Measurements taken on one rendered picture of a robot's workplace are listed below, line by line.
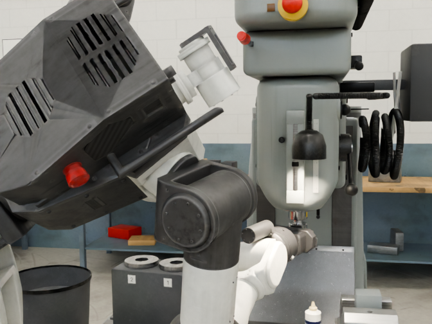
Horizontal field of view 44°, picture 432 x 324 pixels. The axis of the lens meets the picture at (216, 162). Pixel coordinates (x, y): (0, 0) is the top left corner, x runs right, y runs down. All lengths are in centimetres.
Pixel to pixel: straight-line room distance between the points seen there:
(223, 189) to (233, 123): 483
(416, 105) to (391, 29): 409
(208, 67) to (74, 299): 229
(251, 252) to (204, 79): 40
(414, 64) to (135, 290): 95
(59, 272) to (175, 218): 270
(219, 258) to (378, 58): 486
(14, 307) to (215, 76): 55
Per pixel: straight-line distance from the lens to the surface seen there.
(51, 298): 302
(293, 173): 122
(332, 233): 175
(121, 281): 144
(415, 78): 156
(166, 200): 78
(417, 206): 569
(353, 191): 124
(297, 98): 125
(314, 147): 112
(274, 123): 125
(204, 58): 93
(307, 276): 174
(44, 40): 82
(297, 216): 134
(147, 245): 537
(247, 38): 111
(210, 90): 93
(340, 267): 175
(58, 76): 79
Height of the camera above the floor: 155
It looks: 6 degrees down
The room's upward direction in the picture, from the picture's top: 1 degrees counter-clockwise
